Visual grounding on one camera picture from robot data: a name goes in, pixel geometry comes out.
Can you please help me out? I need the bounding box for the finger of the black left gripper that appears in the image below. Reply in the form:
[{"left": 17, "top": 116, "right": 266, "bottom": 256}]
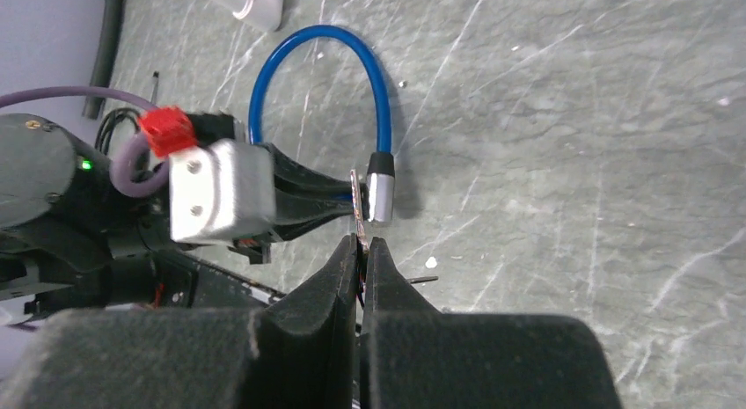
[
  {"left": 260, "top": 143, "right": 352, "bottom": 200},
  {"left": 270, "top": 199, "right": 354, "bottom": 243}
]

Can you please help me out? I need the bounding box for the white pvc pipe frame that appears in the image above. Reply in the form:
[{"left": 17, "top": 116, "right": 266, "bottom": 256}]
[{"left": 209, "top": 0, "right": 284, "bottom": 33}]

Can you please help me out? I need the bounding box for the black foam tube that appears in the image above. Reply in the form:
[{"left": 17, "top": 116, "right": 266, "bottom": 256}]
[{"left": 90, "top": 0, "right": 126, "bottom": 88}]

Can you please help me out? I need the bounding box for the yellow black screwdriver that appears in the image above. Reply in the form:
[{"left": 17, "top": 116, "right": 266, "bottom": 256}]
[{"left": 150, "top": 71, "right": 160, "bottom": 104}]

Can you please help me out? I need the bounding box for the blue cable lock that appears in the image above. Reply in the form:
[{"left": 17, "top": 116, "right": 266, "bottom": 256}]
[{"left": 247, "top": 25, "right": 396, "bottom": 223}]

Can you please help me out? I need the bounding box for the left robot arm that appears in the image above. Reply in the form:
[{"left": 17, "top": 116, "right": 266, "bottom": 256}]
[{"left": 1, "top": 113, "right": 282, "bottom": 321}]

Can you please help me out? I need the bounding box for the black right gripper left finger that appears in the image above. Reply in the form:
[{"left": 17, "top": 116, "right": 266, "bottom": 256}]
[{"left": 1, "top": 235, "right": 359, "bottom": 408}]

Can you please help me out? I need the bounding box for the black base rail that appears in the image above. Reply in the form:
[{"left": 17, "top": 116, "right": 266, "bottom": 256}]
[{"left": 152, "top": 252, "right": 285, "bottom": 308}]

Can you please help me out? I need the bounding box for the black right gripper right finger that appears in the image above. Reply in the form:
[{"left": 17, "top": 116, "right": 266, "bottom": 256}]
[{"left": 361, "top": 237, "right": 621, "bottom": 408}]

